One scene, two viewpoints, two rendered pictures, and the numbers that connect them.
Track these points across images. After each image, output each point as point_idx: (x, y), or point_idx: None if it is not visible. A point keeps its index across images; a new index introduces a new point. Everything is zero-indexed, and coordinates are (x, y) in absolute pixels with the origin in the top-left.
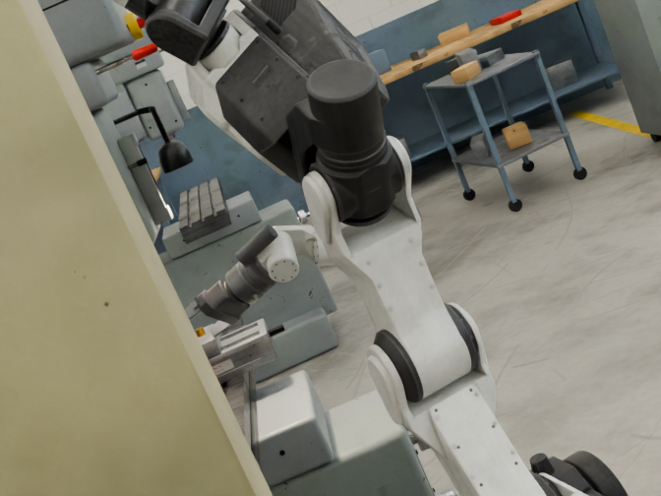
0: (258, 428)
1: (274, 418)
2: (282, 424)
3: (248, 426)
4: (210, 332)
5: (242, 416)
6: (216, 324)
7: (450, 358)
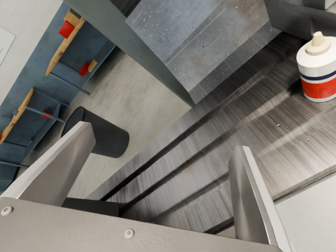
0: (298, 193)
1: (332, 216)
2: (303, 245)
3: (220, 225)
4: (233, 151)
5: (219, 220)
6: (243, 175)
7: None
